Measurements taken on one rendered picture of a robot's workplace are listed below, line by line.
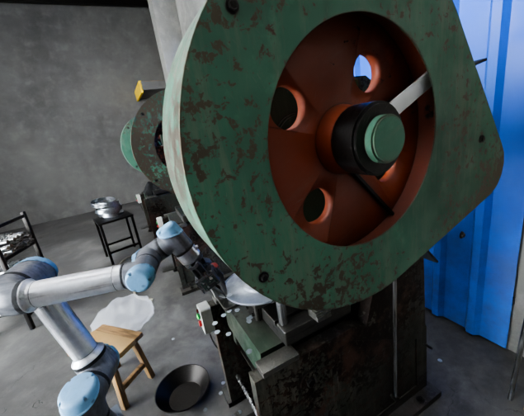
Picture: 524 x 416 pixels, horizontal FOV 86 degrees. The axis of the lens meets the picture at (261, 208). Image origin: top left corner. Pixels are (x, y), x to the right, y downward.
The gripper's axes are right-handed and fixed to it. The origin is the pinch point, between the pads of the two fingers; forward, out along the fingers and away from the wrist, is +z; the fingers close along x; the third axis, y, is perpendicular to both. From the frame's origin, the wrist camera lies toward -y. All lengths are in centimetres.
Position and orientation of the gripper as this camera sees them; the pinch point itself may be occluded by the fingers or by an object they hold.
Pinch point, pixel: (224, 293)
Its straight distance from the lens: 114.2
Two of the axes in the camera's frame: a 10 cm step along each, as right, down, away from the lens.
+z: 5.3, 7.8, 3.4
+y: 2.4, 2.5, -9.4
